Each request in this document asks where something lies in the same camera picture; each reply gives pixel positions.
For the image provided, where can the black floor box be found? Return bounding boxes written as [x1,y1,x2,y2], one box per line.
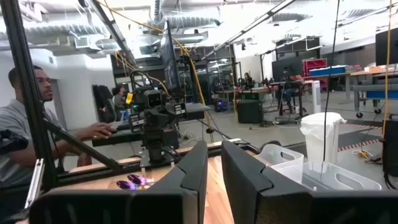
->
[381,119,398,190]

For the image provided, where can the black computer tower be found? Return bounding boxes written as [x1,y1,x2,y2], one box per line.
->
[213,98,231,113]

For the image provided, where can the blue storage bin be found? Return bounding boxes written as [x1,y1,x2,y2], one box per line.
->
[366,90,398,100]
[309,65,346,77]

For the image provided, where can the frosted plastic bin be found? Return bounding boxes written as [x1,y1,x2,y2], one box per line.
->
[253,143,305,184]

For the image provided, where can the silver metal bracket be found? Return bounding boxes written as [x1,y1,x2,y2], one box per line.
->
[24,158,46,210]

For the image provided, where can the person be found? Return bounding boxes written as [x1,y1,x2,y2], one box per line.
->
[281,74,307,113]
[112,86,129,122]
[243,72,256,91]
[0,64,114,187]

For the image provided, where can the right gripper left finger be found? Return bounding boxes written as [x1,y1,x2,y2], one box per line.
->
[29,139,208,224]

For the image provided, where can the black desk monitor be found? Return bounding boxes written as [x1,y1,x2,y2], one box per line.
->
[160,20,183,93]

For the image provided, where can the black hanging cable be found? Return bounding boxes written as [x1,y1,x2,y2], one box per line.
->
[320,0,341,183]

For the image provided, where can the yellow floor plug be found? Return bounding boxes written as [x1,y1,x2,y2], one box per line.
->
[351,149,374,161]

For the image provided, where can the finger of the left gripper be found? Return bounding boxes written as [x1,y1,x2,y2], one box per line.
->
[129,112,146,129]
[172,102,188,121]

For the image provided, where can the small black hazard-edged mat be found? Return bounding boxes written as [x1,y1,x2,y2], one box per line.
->
[337,119,384,153]

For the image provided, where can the yellow cable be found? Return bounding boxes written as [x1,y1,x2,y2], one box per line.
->
[95,0,216,144]
[381,0,393,139]

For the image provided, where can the white tower appliance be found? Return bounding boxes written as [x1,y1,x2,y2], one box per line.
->
[312,80,322,114]

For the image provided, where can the wooden workbench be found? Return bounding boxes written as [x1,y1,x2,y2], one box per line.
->
[306,67,398,119]

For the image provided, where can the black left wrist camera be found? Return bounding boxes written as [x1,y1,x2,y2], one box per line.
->
[133,88,169,110]

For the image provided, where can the silver ventilation duct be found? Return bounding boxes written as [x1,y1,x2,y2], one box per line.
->
[146,15,221,32]
[24,24,106,40]

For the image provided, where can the cluttered work table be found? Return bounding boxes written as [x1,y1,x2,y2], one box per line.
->
[217,85,280,103]

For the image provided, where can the clear plastic bin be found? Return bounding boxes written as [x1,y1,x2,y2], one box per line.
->
[298,161,382,191]

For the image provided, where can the black cabinet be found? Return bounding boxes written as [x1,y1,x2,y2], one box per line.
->
[236,99,264,124]

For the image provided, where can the red rack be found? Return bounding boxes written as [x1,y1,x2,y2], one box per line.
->
[302,58,328,90]

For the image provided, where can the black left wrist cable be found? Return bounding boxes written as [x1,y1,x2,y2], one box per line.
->
[129,70,170,97]

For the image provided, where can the person's hand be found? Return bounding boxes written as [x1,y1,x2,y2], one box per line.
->
[90,122,114,140]

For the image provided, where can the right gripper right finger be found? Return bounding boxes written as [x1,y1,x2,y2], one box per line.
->
[221,140,398,224]

